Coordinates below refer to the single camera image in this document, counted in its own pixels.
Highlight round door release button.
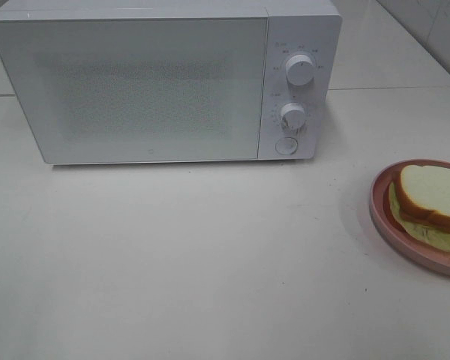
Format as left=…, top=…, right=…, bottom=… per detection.
left=275, top=137, right=298, bottom=156

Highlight white microwave door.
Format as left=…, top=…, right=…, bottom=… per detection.
left=0, top=18, right=267, bottom=164

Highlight white bread sandwich with lettuce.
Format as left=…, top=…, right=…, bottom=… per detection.
left=386, top=164, right=450, bottom=253

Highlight pink round plate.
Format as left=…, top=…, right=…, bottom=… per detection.
left=369, top=159, right=450, bottom=277

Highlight lower white timer knob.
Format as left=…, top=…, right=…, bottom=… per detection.
left=280, top=103, right=306, bottom=131

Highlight upper white power knob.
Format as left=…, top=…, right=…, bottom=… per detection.
left=285, top=53, right=316, bottom=86

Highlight white microwave oven body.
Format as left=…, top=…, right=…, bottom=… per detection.
left=0, top=1, right=342, bottom=164

